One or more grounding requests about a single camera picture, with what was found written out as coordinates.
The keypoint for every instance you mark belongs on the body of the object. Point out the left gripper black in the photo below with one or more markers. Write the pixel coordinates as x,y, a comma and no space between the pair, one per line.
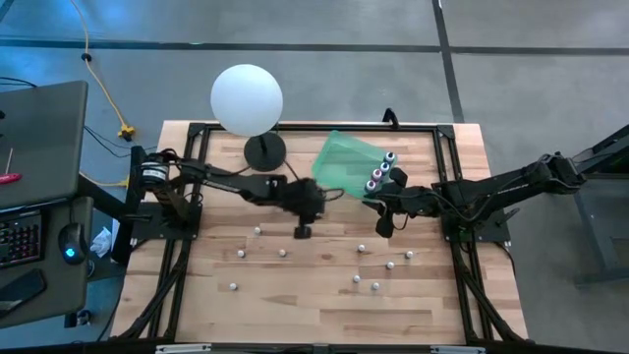
307,199

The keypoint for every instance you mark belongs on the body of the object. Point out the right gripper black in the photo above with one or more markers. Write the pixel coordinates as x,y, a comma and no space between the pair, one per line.
400,201

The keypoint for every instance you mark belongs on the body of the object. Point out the large purple-tipped colouring bottle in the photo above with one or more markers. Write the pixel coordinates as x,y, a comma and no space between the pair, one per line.
370,186

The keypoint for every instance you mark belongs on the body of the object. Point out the large red-tipped colouring bottle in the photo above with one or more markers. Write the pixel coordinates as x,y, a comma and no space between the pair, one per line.
376,174

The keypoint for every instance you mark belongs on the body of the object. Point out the large blue-tipped colouring bottle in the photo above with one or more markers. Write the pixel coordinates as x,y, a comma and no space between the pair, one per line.
384,167

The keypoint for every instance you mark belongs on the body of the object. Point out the large green-tipped colouring bottle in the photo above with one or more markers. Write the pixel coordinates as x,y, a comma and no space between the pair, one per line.
389,157

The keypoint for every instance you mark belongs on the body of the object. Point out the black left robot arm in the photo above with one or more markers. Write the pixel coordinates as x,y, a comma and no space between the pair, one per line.
245,187

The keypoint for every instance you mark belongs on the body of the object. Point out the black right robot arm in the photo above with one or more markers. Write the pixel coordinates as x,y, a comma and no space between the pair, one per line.
491,189

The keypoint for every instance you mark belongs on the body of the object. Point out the green translucent plastic bin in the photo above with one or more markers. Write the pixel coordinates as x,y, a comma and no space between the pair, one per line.
344,157

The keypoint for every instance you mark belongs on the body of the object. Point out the black clamp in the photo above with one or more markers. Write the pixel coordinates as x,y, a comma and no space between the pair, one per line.
390,117

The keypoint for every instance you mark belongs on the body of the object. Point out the white globe lamp black base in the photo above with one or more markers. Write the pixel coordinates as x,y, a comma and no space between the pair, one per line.
245,98

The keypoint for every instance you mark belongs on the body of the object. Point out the white crumpled tissue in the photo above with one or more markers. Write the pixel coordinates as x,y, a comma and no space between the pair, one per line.
101,243

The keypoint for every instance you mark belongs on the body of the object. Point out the black metal cart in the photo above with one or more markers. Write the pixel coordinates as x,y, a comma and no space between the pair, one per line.
604,221

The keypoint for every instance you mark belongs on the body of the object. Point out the black computer mouse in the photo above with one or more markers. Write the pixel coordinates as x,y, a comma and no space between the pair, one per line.
73,243

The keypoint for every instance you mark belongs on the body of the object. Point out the grey laptop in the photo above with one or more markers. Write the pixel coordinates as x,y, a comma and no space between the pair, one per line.
44,137

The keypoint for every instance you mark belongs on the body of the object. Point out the grey side desk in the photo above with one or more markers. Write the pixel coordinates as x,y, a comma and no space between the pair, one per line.
49,295

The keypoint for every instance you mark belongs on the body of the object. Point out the black keyboard red keys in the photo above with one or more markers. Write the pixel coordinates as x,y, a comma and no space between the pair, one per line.
19,241

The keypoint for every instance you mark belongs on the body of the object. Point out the black phone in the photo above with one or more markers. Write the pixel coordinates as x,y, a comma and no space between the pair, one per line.
22,292

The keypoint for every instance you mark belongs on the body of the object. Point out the black aluminium table frame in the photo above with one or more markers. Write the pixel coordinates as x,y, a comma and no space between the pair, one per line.
319,127

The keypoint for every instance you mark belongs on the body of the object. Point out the silver metal bracket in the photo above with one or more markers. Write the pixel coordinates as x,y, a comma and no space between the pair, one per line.
457,350
182,349

